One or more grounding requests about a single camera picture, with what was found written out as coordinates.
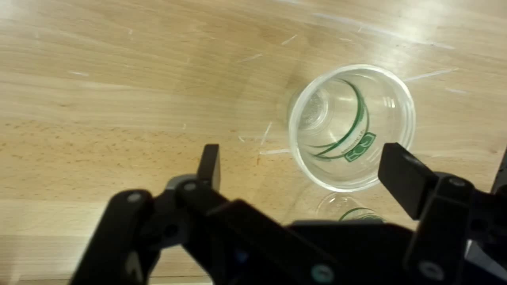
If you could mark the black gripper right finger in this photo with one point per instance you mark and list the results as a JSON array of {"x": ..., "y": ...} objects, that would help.
[{"x": 453, "y": 237}]

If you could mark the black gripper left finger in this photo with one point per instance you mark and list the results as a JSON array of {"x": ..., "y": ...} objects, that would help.
[{"x": 158, "y": 237}]

